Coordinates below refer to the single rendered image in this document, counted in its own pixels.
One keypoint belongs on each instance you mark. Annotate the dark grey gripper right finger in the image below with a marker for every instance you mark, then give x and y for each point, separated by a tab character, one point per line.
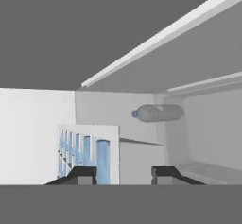
166	172

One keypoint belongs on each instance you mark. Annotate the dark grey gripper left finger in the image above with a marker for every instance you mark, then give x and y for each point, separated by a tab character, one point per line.
82	172

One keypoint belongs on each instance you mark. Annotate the white ice cube tray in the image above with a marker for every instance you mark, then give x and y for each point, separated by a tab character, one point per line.
91	152

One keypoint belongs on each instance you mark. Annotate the white freezer shelf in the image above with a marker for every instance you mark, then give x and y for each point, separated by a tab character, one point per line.
140	161

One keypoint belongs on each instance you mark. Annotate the clear plastic water bottle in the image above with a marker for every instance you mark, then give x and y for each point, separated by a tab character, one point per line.
159	112

